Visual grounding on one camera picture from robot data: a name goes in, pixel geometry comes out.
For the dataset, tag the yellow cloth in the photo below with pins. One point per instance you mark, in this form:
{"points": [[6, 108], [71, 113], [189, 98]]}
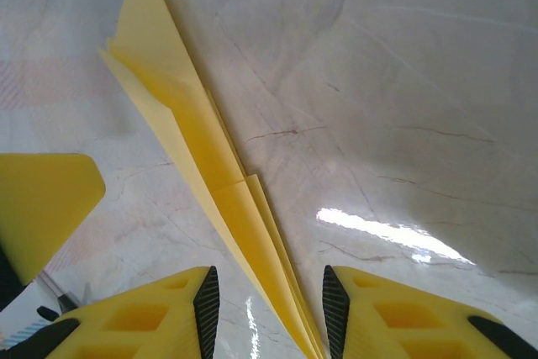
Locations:
{"points": [[202, 140]]}

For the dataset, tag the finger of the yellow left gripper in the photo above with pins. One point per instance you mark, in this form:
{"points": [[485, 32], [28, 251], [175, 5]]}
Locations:
{"points": [[42, 207]]}

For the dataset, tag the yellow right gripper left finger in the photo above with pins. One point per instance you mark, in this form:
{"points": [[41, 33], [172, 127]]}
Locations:
{"points": [[168, 334]]}

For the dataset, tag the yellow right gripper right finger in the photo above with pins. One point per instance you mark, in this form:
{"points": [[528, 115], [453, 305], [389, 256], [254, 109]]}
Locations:
{"points": [[378, 334]]}

